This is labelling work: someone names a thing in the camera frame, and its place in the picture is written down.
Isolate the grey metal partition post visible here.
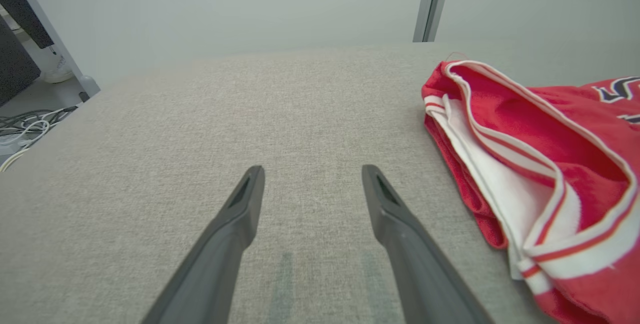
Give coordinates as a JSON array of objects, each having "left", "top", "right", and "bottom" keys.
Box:
[
  {"left": 0, "top": 0, "right": 87, "bottom": 84},
  {"left": 412, "top": 0, "right": 455, "bottom": 43}
]

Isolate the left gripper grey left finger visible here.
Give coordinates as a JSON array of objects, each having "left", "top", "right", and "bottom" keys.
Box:
[{"left": 141, "top": 165, "right": 266, "bottom": 324}]

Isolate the white floor cable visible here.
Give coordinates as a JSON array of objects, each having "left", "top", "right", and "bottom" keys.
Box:
[{"left": 0, "top": 107, "right": 79, "bottom": 172}]

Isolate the grey floor cable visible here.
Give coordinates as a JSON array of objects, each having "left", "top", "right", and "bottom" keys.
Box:
[{"left": 0, "top": 110, "right": 53, "bottom": 137}]

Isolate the white round object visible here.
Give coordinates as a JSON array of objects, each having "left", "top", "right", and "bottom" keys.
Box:
[{"left": 41, "top": 55, "right": 74, "bottom": 84}]

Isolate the dark cabinet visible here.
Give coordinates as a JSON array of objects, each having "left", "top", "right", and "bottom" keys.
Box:
[{"left": 0, "top": 16, "right": 42, "bottom": 108}]

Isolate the black flat panel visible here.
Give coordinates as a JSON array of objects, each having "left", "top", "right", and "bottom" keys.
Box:
[{"left": 0, "top": 0, "right": 55, "bottom": 49}]

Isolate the red Bulls 23 jersey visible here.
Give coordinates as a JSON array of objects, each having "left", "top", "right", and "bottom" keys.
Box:
[{"left": 421, "top": 60, "right": 640, "bottom": 324}]

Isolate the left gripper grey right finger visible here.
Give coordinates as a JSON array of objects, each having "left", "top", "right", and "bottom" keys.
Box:
[{"left": 361, "top": 164, "right": 493, "bottom": 324}]

